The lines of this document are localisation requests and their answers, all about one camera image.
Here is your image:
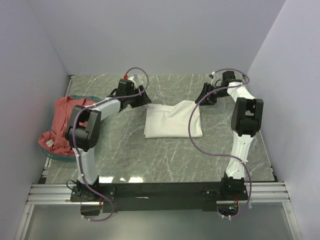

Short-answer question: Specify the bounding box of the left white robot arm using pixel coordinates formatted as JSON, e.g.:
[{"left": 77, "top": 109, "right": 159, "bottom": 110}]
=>
[{"left": 64, "top": 75, "right": 152, "bottom": 201}]

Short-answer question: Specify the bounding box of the black base beam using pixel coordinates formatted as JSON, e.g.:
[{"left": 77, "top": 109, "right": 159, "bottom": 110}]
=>
[{"left": 70, "top": 182, "right": 249, "bottom": 213}]

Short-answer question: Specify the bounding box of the white Coca-Cola t-shirt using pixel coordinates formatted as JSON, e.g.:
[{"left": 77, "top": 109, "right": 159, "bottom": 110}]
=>
[{"left": 144, "top": 100, "right": 203, "bottom": 139}]

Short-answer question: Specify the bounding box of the red t-shirt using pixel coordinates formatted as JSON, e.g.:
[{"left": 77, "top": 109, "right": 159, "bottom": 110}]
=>
[{"left": 37, "top": 96, "right": 101, "bottom": 157}]

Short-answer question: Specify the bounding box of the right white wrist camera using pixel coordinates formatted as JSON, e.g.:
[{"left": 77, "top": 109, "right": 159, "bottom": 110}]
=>
[{"left": 209, "top": 71, "right": 220, "bottom": 86}]

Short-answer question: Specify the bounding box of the teal plastic basket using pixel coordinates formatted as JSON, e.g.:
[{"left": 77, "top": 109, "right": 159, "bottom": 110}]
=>
[{"left": 43, "top": 94, "right": 103, "bottom": 163}]

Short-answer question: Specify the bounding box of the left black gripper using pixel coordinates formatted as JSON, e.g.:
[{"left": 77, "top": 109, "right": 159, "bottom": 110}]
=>
[{"left": 126, "top": 85, "right": 152, "bottom": 109}]

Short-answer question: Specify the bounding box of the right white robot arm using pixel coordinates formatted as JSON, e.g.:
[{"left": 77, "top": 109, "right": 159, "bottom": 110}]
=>
[{"left": 191, "top": 68, "right": 264, "bottom": 200}]

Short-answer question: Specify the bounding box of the aluminium frame rail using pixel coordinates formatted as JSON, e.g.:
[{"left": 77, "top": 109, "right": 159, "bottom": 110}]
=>
[{"left": 26, "top": 182, "right": 291, "bottom": 205}]

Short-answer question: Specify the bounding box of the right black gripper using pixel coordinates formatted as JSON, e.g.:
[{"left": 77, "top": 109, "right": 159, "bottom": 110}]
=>
[{"left": 194, "top": 82, "right": 229, "bottom": 106}]

